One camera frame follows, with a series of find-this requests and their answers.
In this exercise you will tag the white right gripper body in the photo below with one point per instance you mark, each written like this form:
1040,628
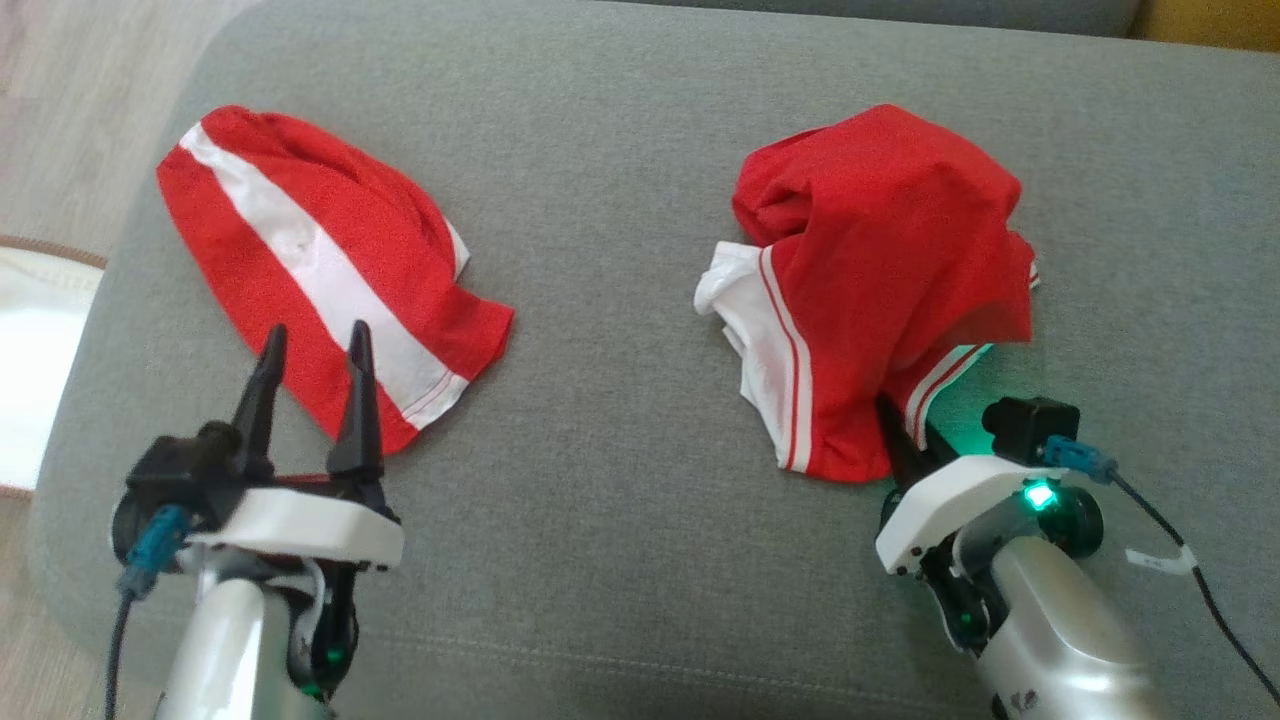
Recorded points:
950,510

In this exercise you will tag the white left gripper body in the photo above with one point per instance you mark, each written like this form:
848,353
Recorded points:
300,525

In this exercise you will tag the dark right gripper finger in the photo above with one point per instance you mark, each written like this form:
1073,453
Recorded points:
940,445
900,445

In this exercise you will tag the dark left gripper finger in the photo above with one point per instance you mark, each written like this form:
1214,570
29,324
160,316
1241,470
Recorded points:
358,410
260,400

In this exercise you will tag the red shorts with white stripe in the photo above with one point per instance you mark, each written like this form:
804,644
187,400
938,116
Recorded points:
340,240

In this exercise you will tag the red jersey with white sleeves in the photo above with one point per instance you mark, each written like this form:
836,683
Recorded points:
880,250

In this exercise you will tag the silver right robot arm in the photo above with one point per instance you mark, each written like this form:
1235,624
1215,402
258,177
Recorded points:
1060,640

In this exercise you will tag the white laundry basket brown rim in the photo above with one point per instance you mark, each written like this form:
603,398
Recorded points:
35,360

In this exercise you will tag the grey sofa seat cushion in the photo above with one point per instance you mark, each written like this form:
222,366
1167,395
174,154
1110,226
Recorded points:
620,450

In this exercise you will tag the grey sofa back cushion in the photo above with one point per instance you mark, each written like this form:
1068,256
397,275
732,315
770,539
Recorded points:
900,12

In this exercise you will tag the yellow cushion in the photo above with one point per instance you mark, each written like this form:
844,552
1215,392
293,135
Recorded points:
1215,20

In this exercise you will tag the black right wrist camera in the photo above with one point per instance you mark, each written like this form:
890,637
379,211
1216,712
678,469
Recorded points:
1030,425

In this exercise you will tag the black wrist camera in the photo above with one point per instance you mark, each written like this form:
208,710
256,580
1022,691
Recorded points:
185,465
1030,425

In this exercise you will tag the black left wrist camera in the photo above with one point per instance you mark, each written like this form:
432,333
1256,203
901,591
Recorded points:
185,465

